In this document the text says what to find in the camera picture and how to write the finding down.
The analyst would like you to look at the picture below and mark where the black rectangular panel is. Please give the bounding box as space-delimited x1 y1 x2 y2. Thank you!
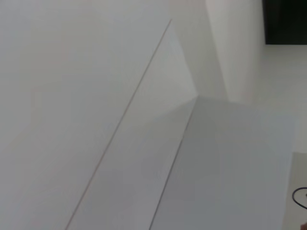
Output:
262 0 307 45

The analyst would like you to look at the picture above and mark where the dark cable loop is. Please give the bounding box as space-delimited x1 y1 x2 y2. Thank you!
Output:
292 186 307 208

